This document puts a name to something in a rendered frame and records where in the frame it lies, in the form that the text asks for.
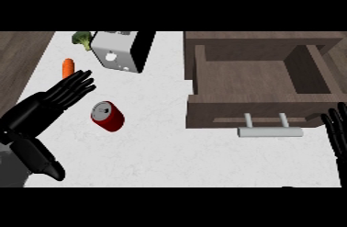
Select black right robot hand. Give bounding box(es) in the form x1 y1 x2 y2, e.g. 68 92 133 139
320 101 347 188

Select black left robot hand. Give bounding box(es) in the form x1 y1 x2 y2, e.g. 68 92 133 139
0 69 97 182

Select red can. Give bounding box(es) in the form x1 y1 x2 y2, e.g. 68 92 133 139
90 100 125 133

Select brown wooden drawer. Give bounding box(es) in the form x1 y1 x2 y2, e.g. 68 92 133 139
184 44 347 130

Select orange carrot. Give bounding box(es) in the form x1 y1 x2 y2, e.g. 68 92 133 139
60 58 75 80

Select green broccoli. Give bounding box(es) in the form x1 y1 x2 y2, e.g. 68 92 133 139
71 31 94 52

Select silver and black toaster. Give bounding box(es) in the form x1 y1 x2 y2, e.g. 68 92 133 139
90 31 156 74

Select brown wooden cabinet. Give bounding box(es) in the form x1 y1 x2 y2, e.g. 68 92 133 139
183 31 347 96

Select grey drawer handle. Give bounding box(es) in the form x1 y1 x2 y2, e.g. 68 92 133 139
237 112 305 139

